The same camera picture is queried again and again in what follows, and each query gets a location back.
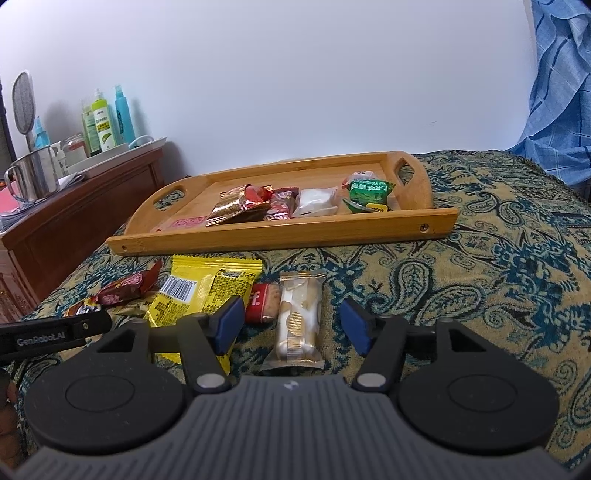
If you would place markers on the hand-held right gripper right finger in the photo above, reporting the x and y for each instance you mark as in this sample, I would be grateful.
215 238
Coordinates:
355 323

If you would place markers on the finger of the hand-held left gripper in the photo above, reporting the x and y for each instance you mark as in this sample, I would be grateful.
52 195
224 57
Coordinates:
94 325

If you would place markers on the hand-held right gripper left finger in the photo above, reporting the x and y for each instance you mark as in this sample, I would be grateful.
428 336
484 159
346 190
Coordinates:
228 323

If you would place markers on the brown packet with black-white print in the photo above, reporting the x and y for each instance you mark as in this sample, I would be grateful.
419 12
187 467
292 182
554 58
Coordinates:
83 305

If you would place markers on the small red biscuit packet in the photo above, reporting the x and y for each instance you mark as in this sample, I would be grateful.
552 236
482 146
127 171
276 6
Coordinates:
261 302

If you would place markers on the tan nut snack packet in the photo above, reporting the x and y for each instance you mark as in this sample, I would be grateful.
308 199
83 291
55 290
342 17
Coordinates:
136 308

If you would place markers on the dark brown chocolate bar packet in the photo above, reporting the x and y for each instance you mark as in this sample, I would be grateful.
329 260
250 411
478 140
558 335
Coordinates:
124 288

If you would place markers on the yellow snack packet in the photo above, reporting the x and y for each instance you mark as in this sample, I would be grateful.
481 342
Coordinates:
194 286

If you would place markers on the clear packet of cream biscuits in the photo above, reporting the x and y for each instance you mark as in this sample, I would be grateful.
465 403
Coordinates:
298 318

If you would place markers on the red and gold snack packet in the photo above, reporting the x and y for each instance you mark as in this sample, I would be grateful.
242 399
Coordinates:
235 207

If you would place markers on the red and white snack packet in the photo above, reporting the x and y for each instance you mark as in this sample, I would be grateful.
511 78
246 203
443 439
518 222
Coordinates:
281 205

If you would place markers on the clear packet with white pastry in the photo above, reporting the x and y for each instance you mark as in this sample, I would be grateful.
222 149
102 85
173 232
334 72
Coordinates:
314 201

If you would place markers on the green pea snack packet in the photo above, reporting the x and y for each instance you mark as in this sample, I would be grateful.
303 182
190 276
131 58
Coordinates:
369 194

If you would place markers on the person's left hand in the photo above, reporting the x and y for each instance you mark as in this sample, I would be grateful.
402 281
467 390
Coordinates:
8 415

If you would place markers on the brown wooden cabinet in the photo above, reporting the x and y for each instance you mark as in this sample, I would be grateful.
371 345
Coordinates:
69 230

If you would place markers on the pink paper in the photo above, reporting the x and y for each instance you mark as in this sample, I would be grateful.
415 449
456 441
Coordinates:
9 201

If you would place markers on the white papers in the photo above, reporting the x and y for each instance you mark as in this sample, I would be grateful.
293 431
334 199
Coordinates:
69 177

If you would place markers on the steel mug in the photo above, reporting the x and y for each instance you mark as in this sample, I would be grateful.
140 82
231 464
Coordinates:
32 175

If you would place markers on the white rectangular tray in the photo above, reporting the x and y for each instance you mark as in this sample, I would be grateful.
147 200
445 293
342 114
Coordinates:
115 157

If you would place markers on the glass jar with red contents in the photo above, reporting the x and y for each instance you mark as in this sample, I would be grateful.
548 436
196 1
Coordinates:
74 147

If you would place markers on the white bottle with green label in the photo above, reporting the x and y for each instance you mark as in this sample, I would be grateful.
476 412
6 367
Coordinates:
104 129

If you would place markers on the small teal spray bottle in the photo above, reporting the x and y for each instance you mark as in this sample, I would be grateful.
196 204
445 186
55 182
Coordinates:
41 136

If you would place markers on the light green bottle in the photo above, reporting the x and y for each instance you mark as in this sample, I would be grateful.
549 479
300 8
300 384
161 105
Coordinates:
87 124

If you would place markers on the tall teal spray bottle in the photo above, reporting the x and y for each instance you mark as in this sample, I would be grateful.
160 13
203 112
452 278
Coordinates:
124 115

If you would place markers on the grey oval stand mirror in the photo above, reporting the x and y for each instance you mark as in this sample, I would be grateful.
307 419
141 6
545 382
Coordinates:
23 101

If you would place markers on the blue plaid shirt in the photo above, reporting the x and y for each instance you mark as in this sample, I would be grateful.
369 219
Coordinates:
558 92

